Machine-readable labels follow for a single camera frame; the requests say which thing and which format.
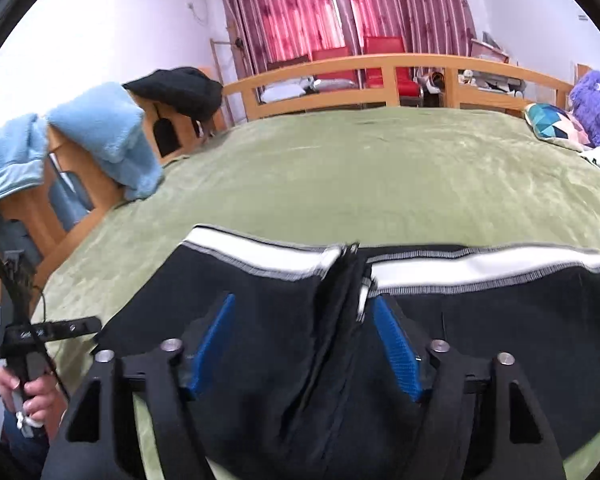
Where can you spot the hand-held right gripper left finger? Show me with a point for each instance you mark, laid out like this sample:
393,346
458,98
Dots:
210,345

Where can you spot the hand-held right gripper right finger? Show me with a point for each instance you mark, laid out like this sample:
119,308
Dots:
395,350

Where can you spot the black pants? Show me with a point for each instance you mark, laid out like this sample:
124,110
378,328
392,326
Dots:
290,340

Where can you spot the person's left hand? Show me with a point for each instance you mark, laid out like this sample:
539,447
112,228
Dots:
42,400

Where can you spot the person's jeans leg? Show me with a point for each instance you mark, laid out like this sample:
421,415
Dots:
22,452

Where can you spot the green blanket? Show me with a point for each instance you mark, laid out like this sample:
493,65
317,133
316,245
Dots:
380,175

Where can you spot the light blue fleece garment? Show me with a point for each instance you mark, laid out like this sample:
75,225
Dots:
100,125
10,160

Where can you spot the black garment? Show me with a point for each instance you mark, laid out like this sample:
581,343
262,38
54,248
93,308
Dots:
180,90

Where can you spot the geometric patterned pillow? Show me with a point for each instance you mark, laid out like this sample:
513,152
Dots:
555,125

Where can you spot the red chair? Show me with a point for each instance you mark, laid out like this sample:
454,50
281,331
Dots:
382,45
332,80

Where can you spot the wooden coat rack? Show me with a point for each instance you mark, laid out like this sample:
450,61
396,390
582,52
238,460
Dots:
230,45

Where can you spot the purple plush toy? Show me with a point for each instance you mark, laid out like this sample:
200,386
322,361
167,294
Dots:
597,105

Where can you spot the red striped curtain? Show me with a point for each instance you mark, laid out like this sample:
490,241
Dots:
280,10
405,0

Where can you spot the wooden bed frame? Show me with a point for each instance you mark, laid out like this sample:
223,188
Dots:
350,65

